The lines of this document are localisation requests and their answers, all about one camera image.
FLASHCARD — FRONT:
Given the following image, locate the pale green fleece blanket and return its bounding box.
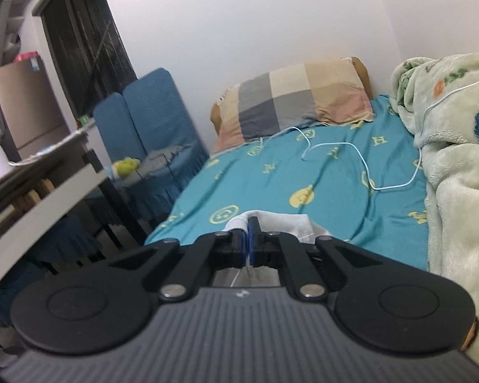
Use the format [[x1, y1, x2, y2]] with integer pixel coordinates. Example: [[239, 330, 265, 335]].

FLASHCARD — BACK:
[[388, 53, 479, 372]]

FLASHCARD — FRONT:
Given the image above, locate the white charging cable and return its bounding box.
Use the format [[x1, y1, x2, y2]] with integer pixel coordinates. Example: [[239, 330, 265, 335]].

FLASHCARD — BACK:
[[259, 72, 479, 192]]

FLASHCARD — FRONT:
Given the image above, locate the pink packet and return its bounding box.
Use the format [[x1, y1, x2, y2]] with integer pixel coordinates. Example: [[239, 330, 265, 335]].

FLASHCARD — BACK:
[[14, 50, 41, 73]]

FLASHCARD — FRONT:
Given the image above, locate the white edged table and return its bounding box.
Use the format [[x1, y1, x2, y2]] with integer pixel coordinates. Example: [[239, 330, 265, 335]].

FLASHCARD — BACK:
[[0, 130, 146, 302]]

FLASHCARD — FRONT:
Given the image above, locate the white shirt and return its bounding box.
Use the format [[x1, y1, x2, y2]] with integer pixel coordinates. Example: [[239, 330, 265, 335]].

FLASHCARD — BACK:
[[222, 209, 335, 246]]

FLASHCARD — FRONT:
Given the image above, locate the grey cloth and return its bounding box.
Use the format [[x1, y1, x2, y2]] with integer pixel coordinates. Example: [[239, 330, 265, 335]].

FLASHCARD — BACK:
[[138, 146, 192, 177]]

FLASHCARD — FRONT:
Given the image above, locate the patchwork pillow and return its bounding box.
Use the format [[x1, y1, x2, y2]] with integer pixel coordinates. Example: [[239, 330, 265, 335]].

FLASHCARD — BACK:
[[210, 56, 375, 153]]

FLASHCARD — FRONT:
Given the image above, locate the green plush toy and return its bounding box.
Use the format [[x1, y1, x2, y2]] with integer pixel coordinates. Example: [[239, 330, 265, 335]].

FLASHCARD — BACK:
[[112, 158, 141, 178]]

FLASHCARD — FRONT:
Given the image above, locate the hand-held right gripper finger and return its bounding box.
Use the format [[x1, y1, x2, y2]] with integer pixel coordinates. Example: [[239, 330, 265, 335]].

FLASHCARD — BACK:
[[108, 217, 250, 302], [248, 216, 384, 302]]

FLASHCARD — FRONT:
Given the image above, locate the cardboard box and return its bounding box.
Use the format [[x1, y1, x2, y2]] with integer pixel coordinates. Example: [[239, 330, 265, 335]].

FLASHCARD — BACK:
[[0, 59, 71, 161]]

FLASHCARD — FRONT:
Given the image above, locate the dark window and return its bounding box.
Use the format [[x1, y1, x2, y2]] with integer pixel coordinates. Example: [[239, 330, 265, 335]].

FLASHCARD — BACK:
[[40, 0, 139, 119]]

